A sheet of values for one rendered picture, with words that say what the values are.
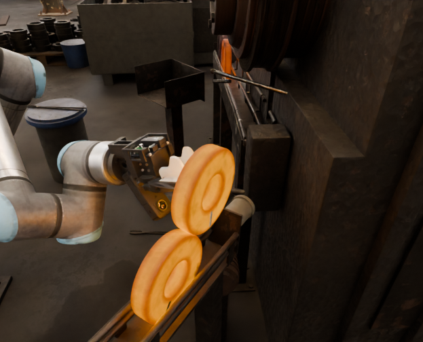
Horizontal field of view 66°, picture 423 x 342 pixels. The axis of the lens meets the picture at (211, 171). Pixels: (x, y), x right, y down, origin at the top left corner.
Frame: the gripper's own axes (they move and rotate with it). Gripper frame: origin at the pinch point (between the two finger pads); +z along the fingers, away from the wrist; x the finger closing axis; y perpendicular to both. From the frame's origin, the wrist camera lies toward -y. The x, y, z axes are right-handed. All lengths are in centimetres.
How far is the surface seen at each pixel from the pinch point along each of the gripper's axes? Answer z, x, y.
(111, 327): -6.7, -22.1, -13.5
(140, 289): -2.6, -17.5, -8.7
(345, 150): 18.2, 18.7, -3.0
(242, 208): -3.4, 13.4, -15.5
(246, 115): -28, 65, -12
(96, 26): -232, 180, 36
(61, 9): -606, 417, 95
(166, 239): -2.2, -10.1, -5.0
